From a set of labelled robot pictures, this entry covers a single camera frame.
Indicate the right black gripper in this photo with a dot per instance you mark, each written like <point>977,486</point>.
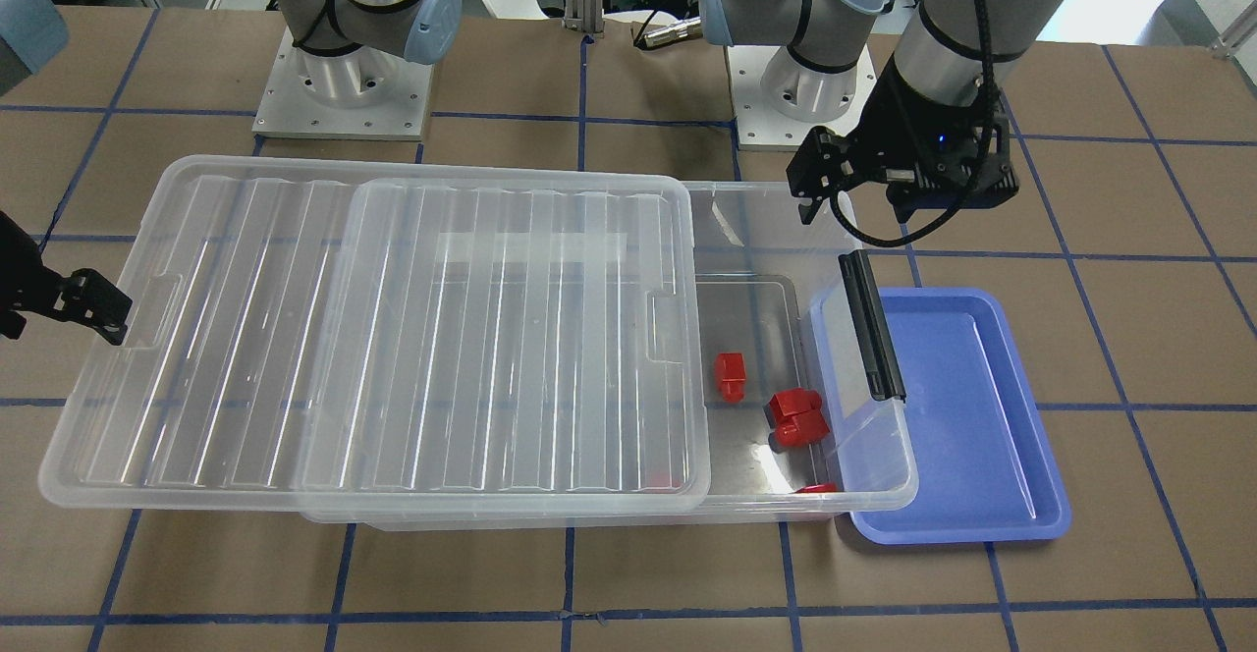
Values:
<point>22,279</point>

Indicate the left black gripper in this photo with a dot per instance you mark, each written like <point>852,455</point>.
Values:
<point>892,127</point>

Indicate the clear plastic box lid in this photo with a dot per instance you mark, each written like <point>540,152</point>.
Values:
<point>204,405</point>

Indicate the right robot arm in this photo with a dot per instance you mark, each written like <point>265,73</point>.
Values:
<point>415,31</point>

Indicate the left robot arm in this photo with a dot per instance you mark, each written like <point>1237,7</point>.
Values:
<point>951,51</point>

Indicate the red block small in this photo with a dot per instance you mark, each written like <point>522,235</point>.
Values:
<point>730,377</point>

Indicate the red block large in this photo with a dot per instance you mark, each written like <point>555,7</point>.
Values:
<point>796,420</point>

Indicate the clear plastic storage box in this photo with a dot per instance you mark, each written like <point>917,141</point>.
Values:
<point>786,338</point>

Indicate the red block front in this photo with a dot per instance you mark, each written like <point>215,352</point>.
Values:
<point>818,488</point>
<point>660,482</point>

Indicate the blue plastic tray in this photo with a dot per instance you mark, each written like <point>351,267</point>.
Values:
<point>986,472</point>

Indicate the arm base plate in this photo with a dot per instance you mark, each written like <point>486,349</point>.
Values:
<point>363,95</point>
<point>778,102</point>

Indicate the black box latch handle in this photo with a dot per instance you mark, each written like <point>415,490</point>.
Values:
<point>871,330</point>

